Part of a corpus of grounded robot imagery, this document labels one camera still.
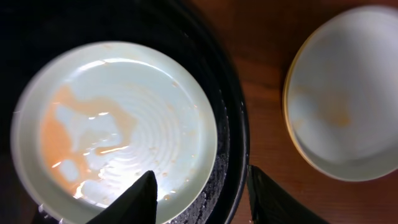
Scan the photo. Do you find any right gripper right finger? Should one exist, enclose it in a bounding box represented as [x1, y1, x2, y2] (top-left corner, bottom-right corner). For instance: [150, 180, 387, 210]
[247, 165, 326, 224]

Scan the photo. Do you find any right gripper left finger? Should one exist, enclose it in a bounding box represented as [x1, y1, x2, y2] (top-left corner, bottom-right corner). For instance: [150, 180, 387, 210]
[87, 170, 157, 224]

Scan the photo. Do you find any light blue plate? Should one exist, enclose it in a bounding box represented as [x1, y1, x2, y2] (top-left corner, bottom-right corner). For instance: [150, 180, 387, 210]
[11, 42, 218, 223]
[288, 5, 397, 182]

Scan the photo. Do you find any yellow plate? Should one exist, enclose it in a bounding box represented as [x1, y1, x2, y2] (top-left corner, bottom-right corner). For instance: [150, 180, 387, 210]
[282, 30, 317, 168]

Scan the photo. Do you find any round black tray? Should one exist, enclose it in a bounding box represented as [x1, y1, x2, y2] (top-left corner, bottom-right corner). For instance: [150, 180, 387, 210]
[1, 0, 249, 223]

